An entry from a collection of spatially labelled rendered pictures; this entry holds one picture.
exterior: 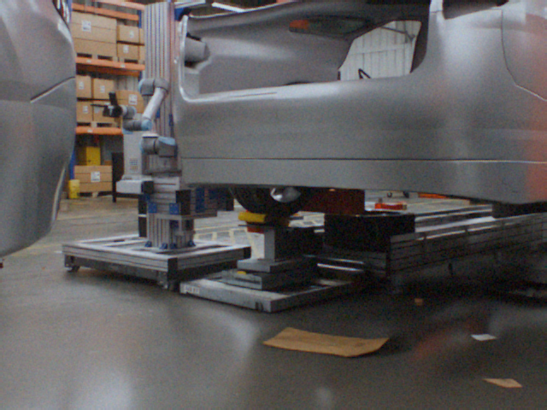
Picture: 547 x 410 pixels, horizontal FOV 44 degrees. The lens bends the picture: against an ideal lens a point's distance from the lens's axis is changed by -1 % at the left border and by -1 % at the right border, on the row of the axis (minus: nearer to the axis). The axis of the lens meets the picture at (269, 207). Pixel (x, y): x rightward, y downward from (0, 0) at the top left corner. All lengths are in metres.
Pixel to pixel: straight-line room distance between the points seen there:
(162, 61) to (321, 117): 2.54
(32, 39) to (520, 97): 1.82
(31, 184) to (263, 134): 1.80
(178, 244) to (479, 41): 3.20
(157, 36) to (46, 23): 3.86
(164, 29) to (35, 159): 3.90
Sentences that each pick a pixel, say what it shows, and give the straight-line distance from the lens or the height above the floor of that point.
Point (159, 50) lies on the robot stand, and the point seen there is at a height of 1.68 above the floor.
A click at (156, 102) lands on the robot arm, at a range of 4.75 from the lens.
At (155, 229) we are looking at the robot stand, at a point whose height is 0.37.
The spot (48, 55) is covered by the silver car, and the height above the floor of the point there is 1.11.
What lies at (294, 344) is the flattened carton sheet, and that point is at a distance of 3.38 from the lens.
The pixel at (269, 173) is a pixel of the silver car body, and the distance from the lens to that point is 3.03.
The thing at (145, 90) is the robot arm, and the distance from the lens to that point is 4.92.
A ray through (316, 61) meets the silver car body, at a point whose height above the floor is 1.51.
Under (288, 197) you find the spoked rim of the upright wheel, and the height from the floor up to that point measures 0.64.
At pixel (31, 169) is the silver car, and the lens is 1.30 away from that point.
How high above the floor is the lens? 0.92
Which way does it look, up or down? 4 degrees down
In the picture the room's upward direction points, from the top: straight up
